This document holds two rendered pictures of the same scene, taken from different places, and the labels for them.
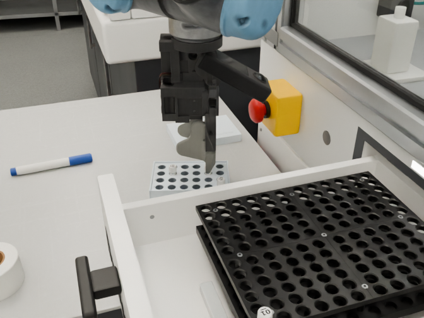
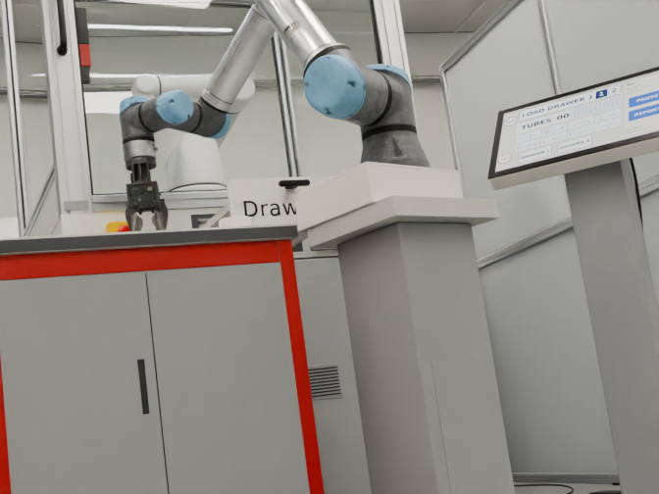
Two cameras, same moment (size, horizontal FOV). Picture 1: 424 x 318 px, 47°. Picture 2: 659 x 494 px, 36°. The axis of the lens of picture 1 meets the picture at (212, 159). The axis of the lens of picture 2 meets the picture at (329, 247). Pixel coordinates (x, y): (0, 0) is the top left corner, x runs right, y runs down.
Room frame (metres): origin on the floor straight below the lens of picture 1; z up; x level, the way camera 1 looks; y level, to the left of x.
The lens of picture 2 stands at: (0.44, 2.35, 0.35)
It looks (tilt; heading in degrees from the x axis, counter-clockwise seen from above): 10 degrees up; 265
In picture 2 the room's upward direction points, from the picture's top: 8 degrees counter-clockwise
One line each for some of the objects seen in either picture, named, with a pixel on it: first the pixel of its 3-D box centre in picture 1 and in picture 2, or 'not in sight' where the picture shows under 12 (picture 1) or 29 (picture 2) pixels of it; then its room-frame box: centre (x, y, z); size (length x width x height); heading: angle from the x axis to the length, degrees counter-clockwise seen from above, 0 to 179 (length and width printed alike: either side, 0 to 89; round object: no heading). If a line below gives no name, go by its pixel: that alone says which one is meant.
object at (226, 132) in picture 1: (203, 132); not in sight; (0.83, 0.02, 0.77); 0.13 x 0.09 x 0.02; 109
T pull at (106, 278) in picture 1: (99, 283); (292, 184); (0.31, 0.10, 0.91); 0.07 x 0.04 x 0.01; 18
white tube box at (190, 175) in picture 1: (190, 184); not in sight; (0.64, 0.03, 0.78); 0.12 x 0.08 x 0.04; 91
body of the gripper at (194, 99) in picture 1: (192, 76); (142, 185); (0.65, 0.03, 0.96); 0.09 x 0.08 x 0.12; 91
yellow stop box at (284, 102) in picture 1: (277, 107); (123, 236); (0.73, -0.11, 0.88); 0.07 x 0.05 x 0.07; 18
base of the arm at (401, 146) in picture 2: not in sight; (391, 155); (0.11, 0.32, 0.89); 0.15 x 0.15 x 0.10
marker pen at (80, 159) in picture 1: (52, 164); not in sight; (0.72, 0.28, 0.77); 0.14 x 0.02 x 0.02; 111
